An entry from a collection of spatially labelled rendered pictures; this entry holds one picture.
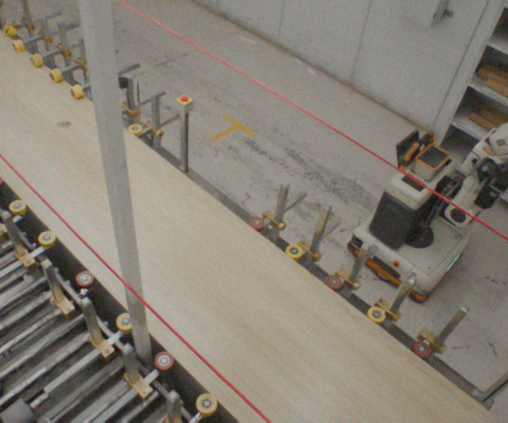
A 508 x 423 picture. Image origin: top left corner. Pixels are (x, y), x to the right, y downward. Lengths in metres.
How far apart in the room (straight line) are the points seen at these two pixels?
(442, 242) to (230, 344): 1.98
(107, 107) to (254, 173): 2.99
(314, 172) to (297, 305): 2.11
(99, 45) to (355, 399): 1.64
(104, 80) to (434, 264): 2.77
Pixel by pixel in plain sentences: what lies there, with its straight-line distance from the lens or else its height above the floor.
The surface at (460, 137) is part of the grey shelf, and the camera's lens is 4.96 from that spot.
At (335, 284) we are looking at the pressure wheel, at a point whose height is 0.90.
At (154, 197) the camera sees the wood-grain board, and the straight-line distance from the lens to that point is 2.65.
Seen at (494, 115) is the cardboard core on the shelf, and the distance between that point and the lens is 4.57.
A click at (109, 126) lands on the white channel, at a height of 2.06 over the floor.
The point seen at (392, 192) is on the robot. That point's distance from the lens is 3.18.
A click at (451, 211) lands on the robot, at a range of 3.23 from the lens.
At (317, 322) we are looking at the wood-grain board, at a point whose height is 0.90.
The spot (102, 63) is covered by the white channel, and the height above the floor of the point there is 2.23.
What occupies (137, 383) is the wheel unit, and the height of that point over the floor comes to 0.87.
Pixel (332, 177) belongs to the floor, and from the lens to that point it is 4.22.
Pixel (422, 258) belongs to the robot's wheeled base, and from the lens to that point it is 3.51.
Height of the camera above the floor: 2.82
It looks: 47 degrees down
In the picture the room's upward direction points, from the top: 9 degrees clockwise
